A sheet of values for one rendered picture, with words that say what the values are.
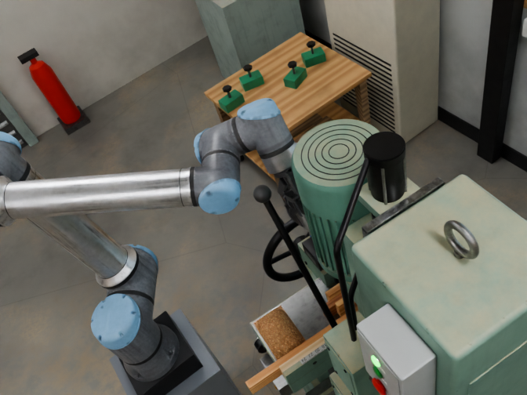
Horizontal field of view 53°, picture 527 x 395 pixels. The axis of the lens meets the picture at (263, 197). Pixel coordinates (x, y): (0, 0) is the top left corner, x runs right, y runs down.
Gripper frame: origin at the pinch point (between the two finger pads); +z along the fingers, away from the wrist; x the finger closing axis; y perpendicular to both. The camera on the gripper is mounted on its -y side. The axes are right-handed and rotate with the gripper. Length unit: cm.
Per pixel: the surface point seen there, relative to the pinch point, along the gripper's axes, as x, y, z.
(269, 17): 81, -190, -44
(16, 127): -84, -275, -56
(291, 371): -24.6, 12.6, 21.7
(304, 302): -10.9, -4.5, 18.1
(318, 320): -11.0, 1.2, 21.4
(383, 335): -14, 62, -10
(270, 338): -24.2, 0.7, 18.1
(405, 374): -15, 67, -8
